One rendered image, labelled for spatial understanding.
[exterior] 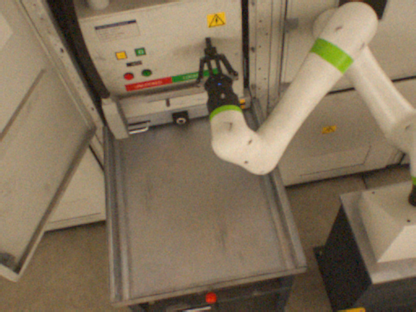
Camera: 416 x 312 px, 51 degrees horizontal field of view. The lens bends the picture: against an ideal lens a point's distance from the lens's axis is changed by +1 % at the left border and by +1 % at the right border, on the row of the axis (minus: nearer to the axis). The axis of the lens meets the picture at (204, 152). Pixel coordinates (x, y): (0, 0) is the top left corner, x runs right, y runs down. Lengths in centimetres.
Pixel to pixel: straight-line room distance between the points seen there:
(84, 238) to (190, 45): 143
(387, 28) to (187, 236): 97
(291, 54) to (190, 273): 81
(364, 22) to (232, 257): 78
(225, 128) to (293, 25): 50
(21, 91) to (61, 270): 131
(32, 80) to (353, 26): 93
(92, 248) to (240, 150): 151
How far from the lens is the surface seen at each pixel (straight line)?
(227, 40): 142
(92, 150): 187
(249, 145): 113
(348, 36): 122
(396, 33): 169
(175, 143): 163
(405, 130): 142
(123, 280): 145
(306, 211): 242
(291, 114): 121
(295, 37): 152
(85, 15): 133
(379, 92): 145
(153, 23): 133
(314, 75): 121
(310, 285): 229
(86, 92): 160
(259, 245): 144
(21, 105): 139
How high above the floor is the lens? 220
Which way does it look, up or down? 58 degrees down
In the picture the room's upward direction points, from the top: 10 degrees counter-clockwise
